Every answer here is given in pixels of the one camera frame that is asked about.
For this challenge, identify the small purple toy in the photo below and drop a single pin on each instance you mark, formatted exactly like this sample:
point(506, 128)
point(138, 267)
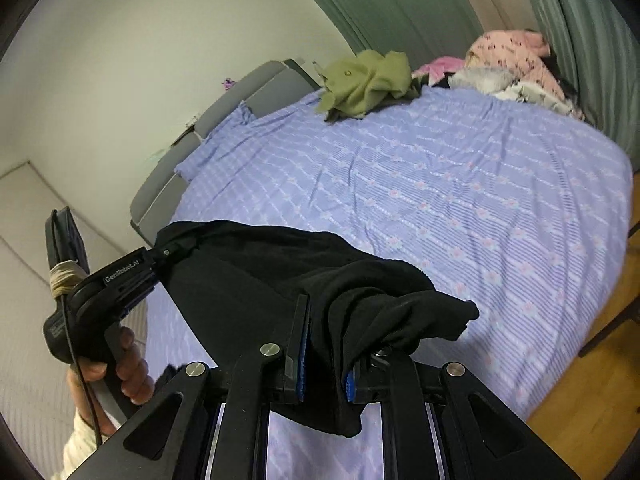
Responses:
point(228, 83)

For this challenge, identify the pink patterned garment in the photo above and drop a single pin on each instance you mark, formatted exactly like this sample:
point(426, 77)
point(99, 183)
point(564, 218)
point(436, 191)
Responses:
point(529, 57)

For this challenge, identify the black pants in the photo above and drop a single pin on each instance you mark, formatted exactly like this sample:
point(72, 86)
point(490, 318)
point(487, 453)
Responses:
point(240, 286)

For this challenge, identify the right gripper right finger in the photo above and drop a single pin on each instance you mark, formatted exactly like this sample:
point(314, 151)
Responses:
point(444, 423)

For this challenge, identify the grey padded headboard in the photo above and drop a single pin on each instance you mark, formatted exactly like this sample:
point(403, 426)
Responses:
point(265, 90)

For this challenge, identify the person's left hand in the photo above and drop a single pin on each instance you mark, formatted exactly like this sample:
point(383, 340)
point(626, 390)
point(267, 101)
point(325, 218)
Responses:
point(131, 369)

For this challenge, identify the white louvered wardrobe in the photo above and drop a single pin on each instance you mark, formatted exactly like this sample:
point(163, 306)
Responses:
point(35, 402)

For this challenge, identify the purple floral bed cover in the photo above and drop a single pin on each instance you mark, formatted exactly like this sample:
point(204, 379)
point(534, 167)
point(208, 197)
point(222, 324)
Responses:
point(517, 208)

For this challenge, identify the magenta pink cloth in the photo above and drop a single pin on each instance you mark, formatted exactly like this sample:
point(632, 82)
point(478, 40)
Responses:
point(437, 69)

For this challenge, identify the olive green jacket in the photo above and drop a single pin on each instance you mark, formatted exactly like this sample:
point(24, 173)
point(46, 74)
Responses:
point(353, 87)

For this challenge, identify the white sleeve forearm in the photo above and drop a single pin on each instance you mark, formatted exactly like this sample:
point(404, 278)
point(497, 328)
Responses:
point(79, 446)

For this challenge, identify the white grey garment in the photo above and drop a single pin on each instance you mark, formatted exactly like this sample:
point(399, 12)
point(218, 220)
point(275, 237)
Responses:
point(503, 85)

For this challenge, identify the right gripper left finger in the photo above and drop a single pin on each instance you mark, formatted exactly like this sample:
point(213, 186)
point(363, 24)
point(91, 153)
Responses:
point(206, 423)

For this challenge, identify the green curtain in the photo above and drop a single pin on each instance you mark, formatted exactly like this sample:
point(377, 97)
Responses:
point(596, 43)

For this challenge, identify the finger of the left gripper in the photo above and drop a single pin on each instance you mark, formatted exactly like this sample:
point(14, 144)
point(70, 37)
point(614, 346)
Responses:
point(166, 257)

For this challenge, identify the purple floral pillow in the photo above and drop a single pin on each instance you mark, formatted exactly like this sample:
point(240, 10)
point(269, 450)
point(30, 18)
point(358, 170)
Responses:
point(220, 147)

